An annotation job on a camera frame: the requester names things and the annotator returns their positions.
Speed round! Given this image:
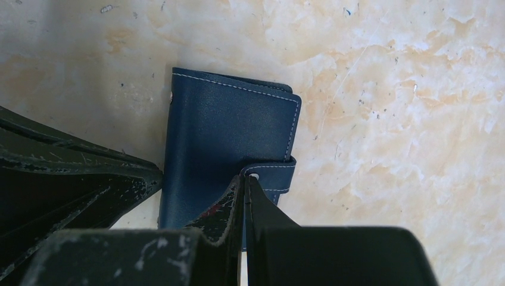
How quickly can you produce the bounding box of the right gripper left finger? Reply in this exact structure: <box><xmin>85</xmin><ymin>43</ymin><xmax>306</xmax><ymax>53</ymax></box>
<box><xmin>21</xmin><ymin>176</ymin><xmax>244</xmax><ymax>285</ymax></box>

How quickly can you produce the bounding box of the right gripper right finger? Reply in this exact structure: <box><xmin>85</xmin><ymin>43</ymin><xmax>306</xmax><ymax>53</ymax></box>
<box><xmin>244</xmin><ymin>176</ymin><xmax>438</xmax><ymax>285</ymax></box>

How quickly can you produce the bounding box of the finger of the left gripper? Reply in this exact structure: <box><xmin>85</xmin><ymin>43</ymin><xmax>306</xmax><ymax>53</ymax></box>
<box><xmin>1</xmin><ymin>108</ymin><xmax>163</xmax><ymax>285</ymax></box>

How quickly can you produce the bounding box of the navy blue card holder wallet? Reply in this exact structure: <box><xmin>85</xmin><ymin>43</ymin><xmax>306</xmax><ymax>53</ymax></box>
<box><xmin>158</xmin><ymin>67</ymin><xmax>302</xmax><ymax>229</ymax></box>

